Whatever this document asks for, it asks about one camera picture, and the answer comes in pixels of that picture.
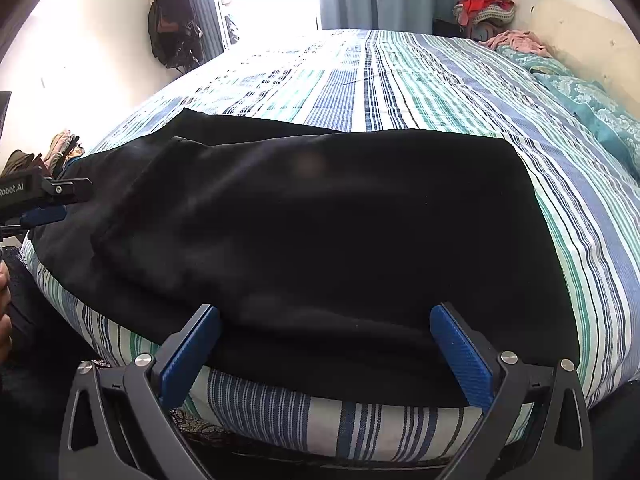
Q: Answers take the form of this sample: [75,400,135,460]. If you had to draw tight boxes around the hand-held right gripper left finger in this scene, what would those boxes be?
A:
[59,303,222,480]

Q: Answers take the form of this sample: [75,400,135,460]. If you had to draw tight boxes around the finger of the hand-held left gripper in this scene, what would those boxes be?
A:
[20,205,68,228]
[42,176,94,206]

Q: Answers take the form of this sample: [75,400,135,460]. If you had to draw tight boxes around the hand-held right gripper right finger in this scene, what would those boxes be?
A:
[429,302,593,480]

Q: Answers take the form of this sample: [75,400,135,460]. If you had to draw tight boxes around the black pants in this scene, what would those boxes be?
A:
[29,107,581,408]

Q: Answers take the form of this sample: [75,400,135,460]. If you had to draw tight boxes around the person's left hand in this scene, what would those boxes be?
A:
[0,262,13,361]

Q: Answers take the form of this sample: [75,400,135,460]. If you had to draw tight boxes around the olive green clothing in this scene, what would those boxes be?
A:
[0,150,48,177]

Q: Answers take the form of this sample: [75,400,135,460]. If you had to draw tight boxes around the pile of mixed clothes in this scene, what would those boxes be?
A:
[42,130,86,173]

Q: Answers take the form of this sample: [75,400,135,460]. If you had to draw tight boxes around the person's dark clothing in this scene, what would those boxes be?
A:
[0,245,101,480]

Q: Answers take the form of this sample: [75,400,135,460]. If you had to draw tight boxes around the hanging dark coats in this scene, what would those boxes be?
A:
[147,0,203,70]

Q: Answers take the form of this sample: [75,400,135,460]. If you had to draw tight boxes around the striped grey-blue curtain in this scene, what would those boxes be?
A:
[185,0,226,53]

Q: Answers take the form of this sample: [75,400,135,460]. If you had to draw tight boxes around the small colourful hanging cloth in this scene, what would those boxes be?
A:
[222,0,241,43]

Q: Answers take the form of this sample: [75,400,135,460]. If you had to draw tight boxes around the bed with striped sheet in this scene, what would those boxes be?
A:
[20,27,640,463]

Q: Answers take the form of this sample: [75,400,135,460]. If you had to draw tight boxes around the large teal patterned pillow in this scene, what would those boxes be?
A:
[530,57,640,181]

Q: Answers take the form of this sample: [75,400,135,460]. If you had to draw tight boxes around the small teal patterned pillow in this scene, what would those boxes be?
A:
[495,44,566,73]

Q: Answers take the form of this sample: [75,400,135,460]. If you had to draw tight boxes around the pink crumpled cloth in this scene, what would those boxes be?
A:
[482,29,553,58]

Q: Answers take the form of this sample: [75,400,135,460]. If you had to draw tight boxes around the dark nightstand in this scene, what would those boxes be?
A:
[432,19,481,41]

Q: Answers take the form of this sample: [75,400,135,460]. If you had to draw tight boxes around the cream padded headboard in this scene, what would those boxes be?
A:
[530,0,640,126]

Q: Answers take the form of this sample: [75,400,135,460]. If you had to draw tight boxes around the pile of red clothes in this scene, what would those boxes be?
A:
[452,0,517,28]

